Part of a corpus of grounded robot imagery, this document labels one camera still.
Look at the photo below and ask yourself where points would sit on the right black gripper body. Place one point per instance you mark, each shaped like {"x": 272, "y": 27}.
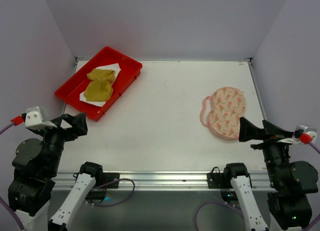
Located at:
{"x": 269, "y": 137}

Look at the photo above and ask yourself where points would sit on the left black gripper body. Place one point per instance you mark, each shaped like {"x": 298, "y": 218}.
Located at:
{"x": 63, "y": 130}

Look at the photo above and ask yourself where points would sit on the floral mesh laundry bag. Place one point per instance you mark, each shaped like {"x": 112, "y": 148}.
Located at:
{"x": 221, "y": 112}

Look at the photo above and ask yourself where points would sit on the yellow bra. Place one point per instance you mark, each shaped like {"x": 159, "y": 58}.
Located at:
{"x": 100, "y": 87}

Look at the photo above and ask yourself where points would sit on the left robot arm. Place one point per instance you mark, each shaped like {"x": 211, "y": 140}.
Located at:
{"x": 35, "y": 165}

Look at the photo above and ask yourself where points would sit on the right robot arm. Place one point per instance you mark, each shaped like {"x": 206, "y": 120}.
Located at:
{"x": 288, "y": 205}

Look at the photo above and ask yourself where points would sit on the red plastic tray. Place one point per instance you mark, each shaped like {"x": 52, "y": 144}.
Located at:
{"x": 70, "y": 91}

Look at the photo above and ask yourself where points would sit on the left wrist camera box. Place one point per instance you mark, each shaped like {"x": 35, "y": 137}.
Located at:
{"x": 35, "y": 118}

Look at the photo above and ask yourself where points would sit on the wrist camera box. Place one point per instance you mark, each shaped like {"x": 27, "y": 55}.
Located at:
{"x": 303, "y": 134}
{"x": 35, "y": 118}

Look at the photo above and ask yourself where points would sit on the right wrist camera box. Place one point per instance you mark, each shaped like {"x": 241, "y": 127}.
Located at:
{"x": 303, "y": 134}

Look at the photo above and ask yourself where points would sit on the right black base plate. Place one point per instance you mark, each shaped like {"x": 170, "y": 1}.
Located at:
{"x": 216, "y": 179}

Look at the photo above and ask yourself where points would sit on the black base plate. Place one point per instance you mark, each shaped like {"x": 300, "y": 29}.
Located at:
{"x": 110, "y": 177}
{"x": 216, "y": 179}

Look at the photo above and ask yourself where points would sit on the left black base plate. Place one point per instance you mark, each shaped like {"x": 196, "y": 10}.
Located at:
{"x": 110, "y": 177}

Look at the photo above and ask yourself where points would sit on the aluminium front rail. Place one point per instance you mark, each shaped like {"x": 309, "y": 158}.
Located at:
{"x": 162, "y": 181}

